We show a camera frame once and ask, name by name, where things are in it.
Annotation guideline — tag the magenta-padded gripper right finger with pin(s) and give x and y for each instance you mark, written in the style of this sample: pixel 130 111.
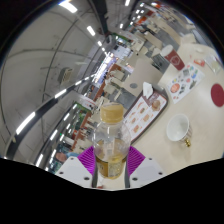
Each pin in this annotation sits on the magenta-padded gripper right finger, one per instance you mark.
pixel 136 160

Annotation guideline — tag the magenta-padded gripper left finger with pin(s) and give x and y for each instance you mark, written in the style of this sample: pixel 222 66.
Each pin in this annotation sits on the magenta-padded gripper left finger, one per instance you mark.
pixel 85 160

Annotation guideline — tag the clear bottle with yellow drink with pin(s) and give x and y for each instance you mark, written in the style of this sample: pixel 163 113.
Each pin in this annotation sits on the clear bottle with yellow drink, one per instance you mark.
pixel 111 140

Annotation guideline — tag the dark tray with paper liner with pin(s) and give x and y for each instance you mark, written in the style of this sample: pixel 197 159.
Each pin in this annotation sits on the dark tray with paper liner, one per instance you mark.
pixel 143 116

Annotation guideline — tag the group of ceiling lights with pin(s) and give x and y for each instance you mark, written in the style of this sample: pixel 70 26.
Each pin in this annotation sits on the group of ceiling lights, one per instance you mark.
pixel 25 122

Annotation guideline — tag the white crumpled napkin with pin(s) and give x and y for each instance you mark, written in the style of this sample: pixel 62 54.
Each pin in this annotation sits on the white crumpled napkin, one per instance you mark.
pixel 147 90

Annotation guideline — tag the beige plywood chair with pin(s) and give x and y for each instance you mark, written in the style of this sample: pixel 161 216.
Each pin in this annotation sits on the beige plywood chair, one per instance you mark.
pixel 143 75

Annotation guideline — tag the ceiling air conditioner unit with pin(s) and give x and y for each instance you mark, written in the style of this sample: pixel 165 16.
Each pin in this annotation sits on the ceiling air conditioner unit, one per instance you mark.
pixel 65 75

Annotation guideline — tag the colourful printed flyer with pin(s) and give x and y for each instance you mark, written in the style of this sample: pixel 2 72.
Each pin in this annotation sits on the colourful printed flyer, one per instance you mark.
pixel 185 81

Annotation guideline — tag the flat round red coaster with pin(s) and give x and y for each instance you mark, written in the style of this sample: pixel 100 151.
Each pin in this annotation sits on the flat round red coaster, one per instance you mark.
pixel 218 95

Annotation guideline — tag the red paper cup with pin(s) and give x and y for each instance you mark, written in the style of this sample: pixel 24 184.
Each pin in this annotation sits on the red paper cup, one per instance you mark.
pixel 173 57

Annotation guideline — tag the red ketchup packet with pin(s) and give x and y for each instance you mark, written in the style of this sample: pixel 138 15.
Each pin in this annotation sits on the red ketchup packet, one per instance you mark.
pixel 199 62

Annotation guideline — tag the clear plastic bag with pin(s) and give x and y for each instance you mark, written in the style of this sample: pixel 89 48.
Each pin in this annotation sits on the clear plastic bag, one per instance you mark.
pixel 213 63

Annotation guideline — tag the group of beige chairs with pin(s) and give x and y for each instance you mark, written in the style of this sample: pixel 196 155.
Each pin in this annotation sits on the group of beige chairs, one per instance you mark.
pixel 153 36

